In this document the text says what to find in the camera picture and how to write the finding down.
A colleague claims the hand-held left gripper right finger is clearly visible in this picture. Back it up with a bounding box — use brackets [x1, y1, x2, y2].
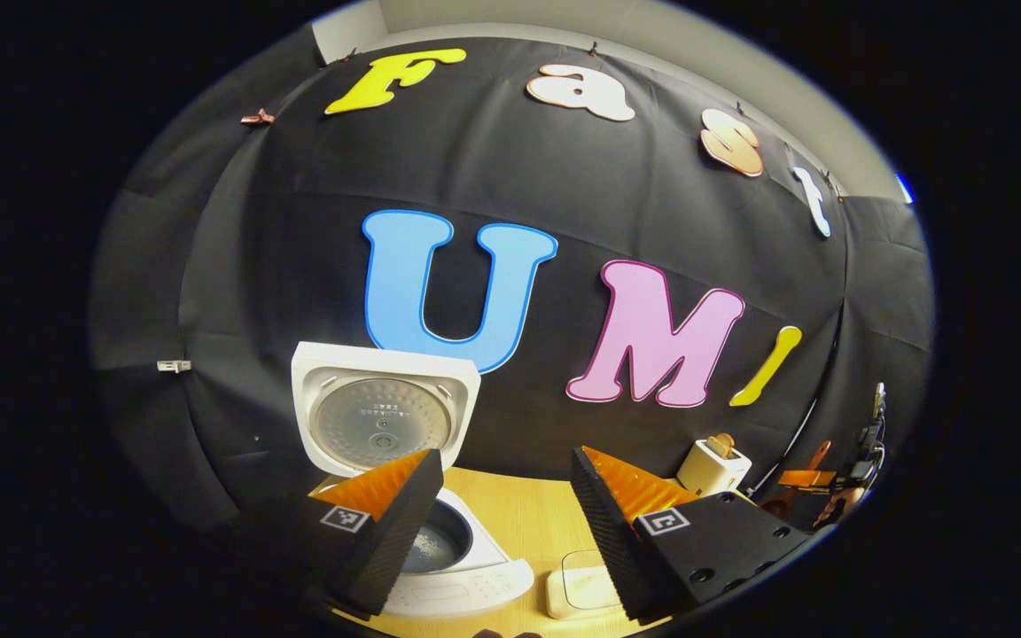
[570, 446, 817, 626]

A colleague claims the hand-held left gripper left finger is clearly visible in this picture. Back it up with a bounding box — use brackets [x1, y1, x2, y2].
[240, 447, 446, 621]

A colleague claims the wooden spoon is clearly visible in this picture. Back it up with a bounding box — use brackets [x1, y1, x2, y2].
[759, 440, 833, 520]

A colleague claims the clear box of rice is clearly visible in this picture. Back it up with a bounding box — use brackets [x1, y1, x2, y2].
[545, 549, 627, 620]

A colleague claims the white rice cooker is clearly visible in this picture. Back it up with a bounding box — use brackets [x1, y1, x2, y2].
[291, 341, 536, 620]

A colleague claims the white toaster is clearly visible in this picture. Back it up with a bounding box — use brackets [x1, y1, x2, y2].
[676, 440, 753, 498]

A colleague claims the black backdrop cloth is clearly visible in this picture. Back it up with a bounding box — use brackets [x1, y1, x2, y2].
[90, 35, 935, 533]

